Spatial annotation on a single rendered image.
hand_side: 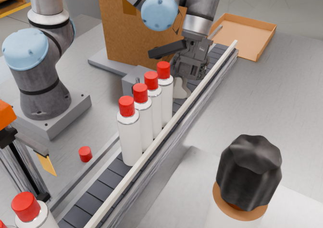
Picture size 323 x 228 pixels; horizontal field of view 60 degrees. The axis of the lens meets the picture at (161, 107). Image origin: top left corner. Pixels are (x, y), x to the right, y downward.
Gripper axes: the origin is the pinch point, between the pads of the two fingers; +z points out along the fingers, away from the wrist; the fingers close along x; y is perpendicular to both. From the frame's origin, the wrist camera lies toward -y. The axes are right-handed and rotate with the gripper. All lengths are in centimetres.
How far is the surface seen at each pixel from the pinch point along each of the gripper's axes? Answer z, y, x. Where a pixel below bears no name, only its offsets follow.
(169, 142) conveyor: 9.7, 5.8, -5.5
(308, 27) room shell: -60, 23, 292
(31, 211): 11.5, 2.1, -46.9
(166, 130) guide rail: 6.2, 4.4, -6.7
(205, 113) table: 3.5, 8.1, 14.9
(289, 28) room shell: -53, 5, 280
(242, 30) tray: -28, 0, 68
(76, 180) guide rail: 15.0, -2.6, -31.5
